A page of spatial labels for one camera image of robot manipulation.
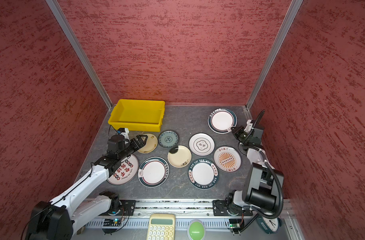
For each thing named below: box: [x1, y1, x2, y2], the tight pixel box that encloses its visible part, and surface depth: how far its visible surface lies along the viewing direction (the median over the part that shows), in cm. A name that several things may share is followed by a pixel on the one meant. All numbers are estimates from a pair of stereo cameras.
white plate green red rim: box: [137, 156, 170, 188], surface depth 87 cm
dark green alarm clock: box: [257, 216, 283, 236], surface depth 68 cm
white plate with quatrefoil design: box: [188, 132, 215, 157], surface depth 100 cm
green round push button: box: [187, 219, 206, 240], surface depth 68 cm
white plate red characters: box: [107, 154, 139, 185], surface depth 87 cm
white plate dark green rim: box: [207, 108, 238, 134], surface depth 95 cm
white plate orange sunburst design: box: [213, 145, 242, 173], surface depth 94 cm
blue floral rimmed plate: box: [158, 129, 179, 148], surface depth 102 cm
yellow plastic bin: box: [108, 99, 166, 132], surface depth 118 cm
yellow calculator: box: [146, 213, 176, 240], surface depth 69 cm
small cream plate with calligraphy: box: [138, 133, 158, 154], surface depth 97 cm
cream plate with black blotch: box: [167, 145, 192, 168], surface depth 94 cm
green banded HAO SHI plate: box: [188, 158, 219, 190], surface depth 88 cm
